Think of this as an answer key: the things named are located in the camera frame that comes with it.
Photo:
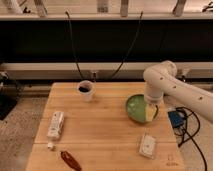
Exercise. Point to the yellow sponge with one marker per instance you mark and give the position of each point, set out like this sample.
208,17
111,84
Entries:
150,112

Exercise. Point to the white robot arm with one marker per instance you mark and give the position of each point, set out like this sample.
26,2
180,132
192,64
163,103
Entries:
161,79

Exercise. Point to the green bowl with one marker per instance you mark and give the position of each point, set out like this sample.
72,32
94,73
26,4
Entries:
135,108

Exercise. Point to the white rectangular box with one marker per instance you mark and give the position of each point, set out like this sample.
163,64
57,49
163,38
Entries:
56,124

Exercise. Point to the white square packet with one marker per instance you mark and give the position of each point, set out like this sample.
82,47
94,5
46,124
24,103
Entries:
147,146

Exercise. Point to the blue box on floor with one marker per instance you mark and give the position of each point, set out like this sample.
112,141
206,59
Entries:
175,119

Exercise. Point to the small white cube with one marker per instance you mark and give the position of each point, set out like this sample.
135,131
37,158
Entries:
50,146

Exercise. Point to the dark equipment at left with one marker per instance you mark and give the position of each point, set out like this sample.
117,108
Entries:
10,90

